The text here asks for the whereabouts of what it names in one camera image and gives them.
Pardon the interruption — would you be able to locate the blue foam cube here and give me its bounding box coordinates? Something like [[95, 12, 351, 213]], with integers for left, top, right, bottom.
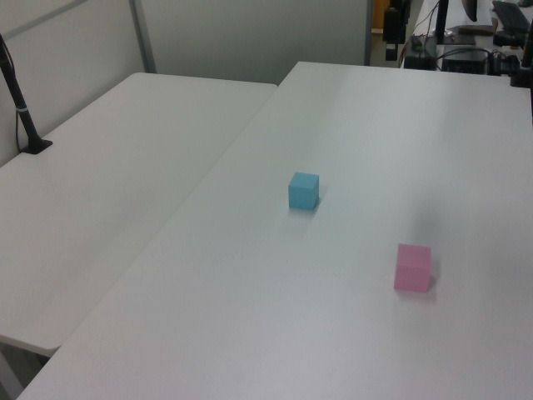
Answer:
[[287, 171, 321, 211]]

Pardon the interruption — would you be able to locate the pink foam cube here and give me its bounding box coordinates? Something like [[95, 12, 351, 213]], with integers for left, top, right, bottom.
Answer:
[[393, 242, 432, 292]]

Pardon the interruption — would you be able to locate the white side table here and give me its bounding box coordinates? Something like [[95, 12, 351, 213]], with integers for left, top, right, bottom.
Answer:
[[0, 72, 279, 400]]

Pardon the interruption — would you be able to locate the small black electronics box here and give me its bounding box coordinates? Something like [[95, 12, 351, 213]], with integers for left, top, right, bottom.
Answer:
[[404, 35, 437, 70]]

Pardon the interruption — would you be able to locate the black upright background equipment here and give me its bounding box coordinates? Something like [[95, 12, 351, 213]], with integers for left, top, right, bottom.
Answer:
[[382, 0, 408, 63]]

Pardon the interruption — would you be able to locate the orange wooden panel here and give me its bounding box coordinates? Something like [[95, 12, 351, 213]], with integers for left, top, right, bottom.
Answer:
[[371, 0, 391, 31]]

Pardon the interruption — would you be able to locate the wide black electronics box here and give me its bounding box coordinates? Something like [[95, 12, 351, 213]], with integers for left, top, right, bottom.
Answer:
[[441, 47, 492, 75]]

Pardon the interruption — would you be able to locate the black background pole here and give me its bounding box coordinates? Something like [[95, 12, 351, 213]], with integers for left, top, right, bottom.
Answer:
[[435, 0, 450, 45]]

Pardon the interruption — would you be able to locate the dark keyboard-like device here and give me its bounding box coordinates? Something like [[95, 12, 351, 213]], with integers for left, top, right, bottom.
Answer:
[[492, 0, 532, 33]]

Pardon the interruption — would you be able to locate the grey metal partition post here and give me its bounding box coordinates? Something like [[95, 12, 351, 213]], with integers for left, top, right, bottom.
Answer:
[[363, 0, 374, 67], [127, 0, 157, 74]]

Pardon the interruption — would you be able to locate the black camera stand pole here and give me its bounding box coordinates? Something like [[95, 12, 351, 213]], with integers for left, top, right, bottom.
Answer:
[[0, 32, 54, 156]]

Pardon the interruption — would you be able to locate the black clamp mount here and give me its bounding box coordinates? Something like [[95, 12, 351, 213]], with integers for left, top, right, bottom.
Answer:
[[510, 32, 533, 88]]

